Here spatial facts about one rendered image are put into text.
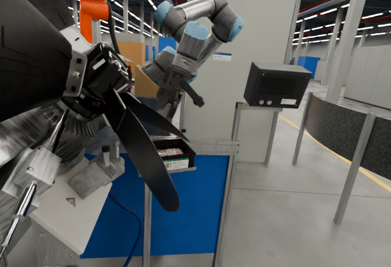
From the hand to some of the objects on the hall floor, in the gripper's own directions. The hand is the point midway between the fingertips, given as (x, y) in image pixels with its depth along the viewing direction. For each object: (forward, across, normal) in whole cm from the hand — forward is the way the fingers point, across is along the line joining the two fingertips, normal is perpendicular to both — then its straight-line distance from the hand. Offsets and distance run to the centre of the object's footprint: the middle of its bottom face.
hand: (167, 124), depth 79 cm
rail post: (+86, -26, +64) cm, 110 cm away
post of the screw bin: (+98, -8, +24) cm, 102 cm away
